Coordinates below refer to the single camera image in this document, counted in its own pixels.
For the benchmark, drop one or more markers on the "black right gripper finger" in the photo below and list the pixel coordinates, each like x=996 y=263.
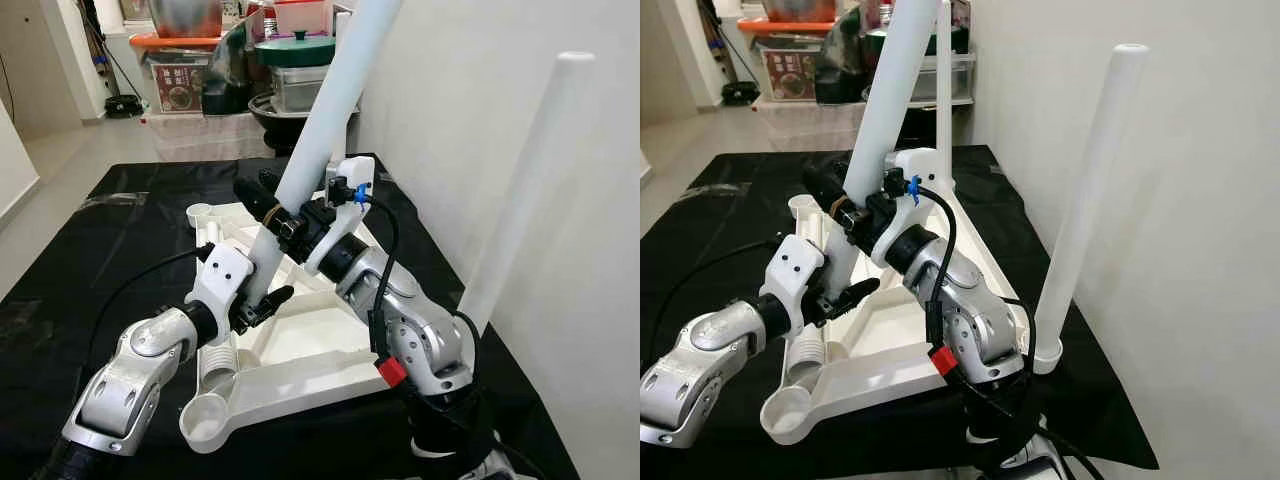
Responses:
x=262 y=205
x=268 y=178
x=830 y=195

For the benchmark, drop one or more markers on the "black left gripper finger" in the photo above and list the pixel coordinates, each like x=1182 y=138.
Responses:
x=857 y=293
x=275 y=300

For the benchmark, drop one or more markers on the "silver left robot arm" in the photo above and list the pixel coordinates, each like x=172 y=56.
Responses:
x=130 y=370
x=710 y=360

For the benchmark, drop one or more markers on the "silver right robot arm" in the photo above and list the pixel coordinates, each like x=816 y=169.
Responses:
x=410 y=320
x=975 y=310

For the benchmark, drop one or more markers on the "yellow rubber band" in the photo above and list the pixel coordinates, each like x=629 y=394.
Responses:
x=270 y=212
x=841 y=205

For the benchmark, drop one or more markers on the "black round wok stand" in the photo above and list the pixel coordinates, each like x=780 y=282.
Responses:
x=280 y=122

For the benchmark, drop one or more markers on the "white plastic table top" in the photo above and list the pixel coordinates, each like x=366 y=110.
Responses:
x=300 y=370
x=880 y=365

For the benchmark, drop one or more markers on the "bench with white lace cloth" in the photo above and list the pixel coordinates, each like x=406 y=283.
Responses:
x=810 y=122
x=200 y=135

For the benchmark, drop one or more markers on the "clear plastic container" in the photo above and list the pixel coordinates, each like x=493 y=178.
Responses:
x=960 y=80
x=298 y=88

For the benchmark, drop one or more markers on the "black plastic bag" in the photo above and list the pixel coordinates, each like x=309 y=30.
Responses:
x=840 y=65
x=225 y=75

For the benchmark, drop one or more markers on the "black table cloth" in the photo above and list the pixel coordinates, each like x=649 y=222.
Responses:
x=700 y=200
x=60 y=300

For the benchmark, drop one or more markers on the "green pot with lid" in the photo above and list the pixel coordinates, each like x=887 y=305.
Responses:
x=292 y=50

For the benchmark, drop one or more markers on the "black floor mop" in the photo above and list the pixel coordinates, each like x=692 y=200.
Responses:
x=125 y=107
x=740 y=95

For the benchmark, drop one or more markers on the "white box with pink lid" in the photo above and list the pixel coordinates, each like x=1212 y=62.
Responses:
x=298 y=15

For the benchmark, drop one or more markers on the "steel pot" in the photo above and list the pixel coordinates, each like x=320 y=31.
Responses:
x=185 y=15
x=800 y=8

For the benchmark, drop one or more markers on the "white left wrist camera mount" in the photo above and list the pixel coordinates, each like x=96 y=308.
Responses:
x=222 y=285
x=798 y=278

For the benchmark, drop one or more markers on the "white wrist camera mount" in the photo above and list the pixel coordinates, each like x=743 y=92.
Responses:
x=798 y=278
x=920 y=165
x=222 y=285
x=352 y=172

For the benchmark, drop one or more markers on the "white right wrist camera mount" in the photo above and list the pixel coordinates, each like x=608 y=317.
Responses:
x=920 y=165
x=352 y=172

